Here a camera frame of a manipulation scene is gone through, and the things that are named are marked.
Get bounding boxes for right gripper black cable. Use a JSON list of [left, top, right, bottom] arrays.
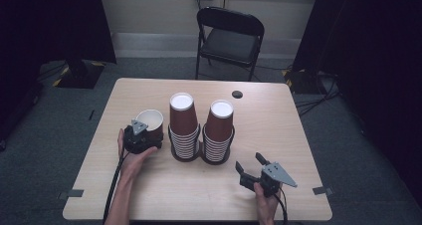
[[274, 186, 290, 225]]

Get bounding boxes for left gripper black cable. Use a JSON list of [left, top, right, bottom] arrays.
[[102, 150, 127, 225]]

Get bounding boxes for black double cup holder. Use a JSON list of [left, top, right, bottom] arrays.
[[166, 123, 236, 166]]

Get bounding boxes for black floor box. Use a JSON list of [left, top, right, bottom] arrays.
[[284, 69, 320, 96]]

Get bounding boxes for grey tape strip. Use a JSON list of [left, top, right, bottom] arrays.
[[57, 188, 85, 200], [312, 185, 334, 196]]

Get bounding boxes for stack of brown paper cups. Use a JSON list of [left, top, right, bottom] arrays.
[[202, 99, 236, 163], [167, 92, 202, 160]]

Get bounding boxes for single brown paper cup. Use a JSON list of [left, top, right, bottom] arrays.
[[135, 109, 165, 143]]

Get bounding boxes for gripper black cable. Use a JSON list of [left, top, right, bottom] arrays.
[[102, 150, 127, 225], [274, 186, 290, 225]]

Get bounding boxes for dark curtain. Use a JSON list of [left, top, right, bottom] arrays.
[[292, 0, 422, 199], [0, 0, 117, 143]]

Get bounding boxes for black floor cables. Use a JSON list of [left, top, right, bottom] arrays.
[[294, 70, 341, 117]]

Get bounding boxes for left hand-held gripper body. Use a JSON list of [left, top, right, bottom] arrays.
[[122, 118, 164, 155]]

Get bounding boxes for person's left hand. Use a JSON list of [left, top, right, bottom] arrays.
[[116, 128, 159, 183]]

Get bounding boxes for person's right hand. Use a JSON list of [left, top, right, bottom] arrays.
[[253, 181, 283, 225]]

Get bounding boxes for black stand base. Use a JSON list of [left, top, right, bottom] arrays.
[[52, 59, 106, 90]]

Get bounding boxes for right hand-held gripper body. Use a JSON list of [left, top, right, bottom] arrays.
[[238, 161, 299, 198]]

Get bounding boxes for black folding chair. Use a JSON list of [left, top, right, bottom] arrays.
[[194, 6, 266, 83]]

